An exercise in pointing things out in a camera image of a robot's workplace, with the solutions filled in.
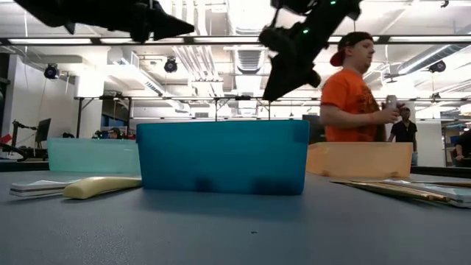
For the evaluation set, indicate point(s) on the black background rig frame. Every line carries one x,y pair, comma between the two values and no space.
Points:
79,117

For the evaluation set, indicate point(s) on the grey cup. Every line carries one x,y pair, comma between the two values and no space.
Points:
391,103

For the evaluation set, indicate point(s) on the orange plastic bin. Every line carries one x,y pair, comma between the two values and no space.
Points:
360,160

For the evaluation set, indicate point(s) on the cream plastic utensil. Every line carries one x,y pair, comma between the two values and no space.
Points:
95,187

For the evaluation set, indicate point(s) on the teal plastic bin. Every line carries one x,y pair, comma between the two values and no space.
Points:
92,156

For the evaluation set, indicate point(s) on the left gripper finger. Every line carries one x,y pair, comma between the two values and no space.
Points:
165,25

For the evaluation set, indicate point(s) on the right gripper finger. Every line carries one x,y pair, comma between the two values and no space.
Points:
285,81

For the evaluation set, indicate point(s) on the black overhead frame bar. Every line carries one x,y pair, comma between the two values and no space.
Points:
189,40

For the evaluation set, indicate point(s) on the blue plastic bin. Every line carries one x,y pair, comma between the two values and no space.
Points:
221,158

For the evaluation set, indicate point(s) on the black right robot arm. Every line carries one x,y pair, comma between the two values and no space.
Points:
342,9

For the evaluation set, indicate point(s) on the person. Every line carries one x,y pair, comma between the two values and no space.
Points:
464,143
115,133
346,99
404,132

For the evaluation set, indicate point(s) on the black computer monitor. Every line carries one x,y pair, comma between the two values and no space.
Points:
43,130

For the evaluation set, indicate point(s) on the silver ceiling ventilation duct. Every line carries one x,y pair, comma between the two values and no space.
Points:
250,59

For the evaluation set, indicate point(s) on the black hanging spotlight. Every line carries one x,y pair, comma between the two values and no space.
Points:
51,71
438,66
170,65

